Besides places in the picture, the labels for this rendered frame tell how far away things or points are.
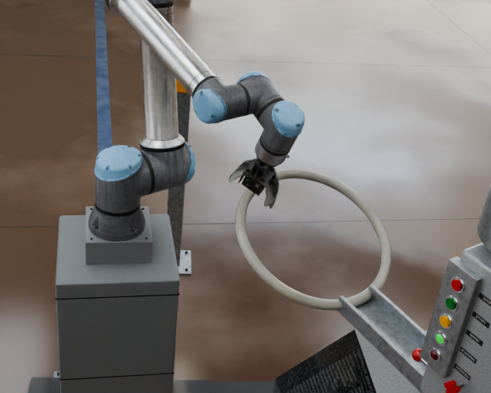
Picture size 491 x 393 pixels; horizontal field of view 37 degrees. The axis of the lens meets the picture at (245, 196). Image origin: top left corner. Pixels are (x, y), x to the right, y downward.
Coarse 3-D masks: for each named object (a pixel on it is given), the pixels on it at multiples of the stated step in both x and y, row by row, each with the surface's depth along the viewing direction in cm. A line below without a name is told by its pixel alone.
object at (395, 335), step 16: (368, 304) 209; (384, 304) 206; (352, 320) 201; (368, 320) 197; (384, 320) 204; (400, 320) 202; (368, 336) 197; (384, 336) 193; (400, 336) 200; (416, 336) 198; (384, 352) 193; (400, 352) 188; (400, 368) 189; (416, 368) 184; (416, 384) 185
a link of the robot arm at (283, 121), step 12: (276, 108) 191; (288, 108) 192; (300, 108) 194; (264, 120) 194; (276, 120) 190; (288, 120) 190; (300, 120) 192; (264, 132) 196; (276, 132) 192; (288, 132) 191; (300, 132) 194; (264, 144) 197; (276, 144) 195; (288, 144) 195
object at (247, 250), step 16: (288, 176) 228; (304, 176) 230; (320, 176) 231; (352, 192) 231; (240, 208) 214; (368, 208) 229; (240, 224) 210; (240, 240) 207; (384, 240) 223; (384, 256) 220; (256, 272) 203; (384, 272) 216; (272, 288) 202; (288, 288) 202; (368, 288) 211; (304, 304) 202; (320, 304) 202; (336, 304) 204; (352, 304) 206
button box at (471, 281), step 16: (448, 272) 158; (464, 272) 154; (448, 288) 159; (464, 304) 156; (432, 320) 165; (464, 320) 157; (432, 336) 166; (448, 336) 162; (448, 352) 163; (448, 368) 165
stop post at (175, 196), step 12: (180, 84) 329; (180, 96) 334; (180, 108) 337; (180, 120) 341; (180, 132) 344; (168, 192) 361; (180, 192) 361; (168, 204) 365; (180, 204) 365; (180, 216) 369; (180, 228) 373; (180, 240) 377; (180, 252) 381; (180, 264) 387
